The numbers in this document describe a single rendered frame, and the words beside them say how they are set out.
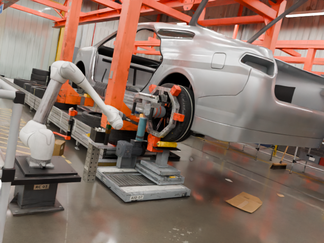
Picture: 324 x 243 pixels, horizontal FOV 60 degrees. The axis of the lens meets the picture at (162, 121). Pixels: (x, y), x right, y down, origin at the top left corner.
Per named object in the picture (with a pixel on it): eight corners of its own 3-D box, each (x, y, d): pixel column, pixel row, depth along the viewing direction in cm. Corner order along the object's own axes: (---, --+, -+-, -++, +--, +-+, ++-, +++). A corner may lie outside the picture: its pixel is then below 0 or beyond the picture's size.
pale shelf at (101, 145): (113, 149, 280) (114, 145, 280) (97, 148, 270) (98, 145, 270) (95, 137, 314) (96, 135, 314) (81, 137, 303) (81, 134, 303)
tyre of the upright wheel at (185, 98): (208, 119, 295) (185, 74, 329) (192, 117, 280) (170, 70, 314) (172, 153, 334) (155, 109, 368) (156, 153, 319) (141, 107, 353)
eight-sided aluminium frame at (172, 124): (172, 141, 297) (183, 90, 291) (167, 141, 293) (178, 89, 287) (144, 129, 340) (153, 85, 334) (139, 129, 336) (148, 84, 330)
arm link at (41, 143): (35, 161, 211) (41, 132, 208) (25, 153, 223) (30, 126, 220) (55, 159, 224) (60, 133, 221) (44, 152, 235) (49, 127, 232)
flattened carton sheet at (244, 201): (264, 203, 345) (265, 200, 345) (251, 213, 300) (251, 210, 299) (241, 194, 361) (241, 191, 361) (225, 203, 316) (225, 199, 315)
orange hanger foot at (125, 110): (153, 132, 368) (158, 106, 364) (117, 129, 336) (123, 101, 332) (145, 129, 381) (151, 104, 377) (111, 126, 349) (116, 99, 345)
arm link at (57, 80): (23, 148, 221) (12, 139, 235) (42, 152, 234) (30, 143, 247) (63, 58, 225) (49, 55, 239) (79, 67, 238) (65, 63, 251)
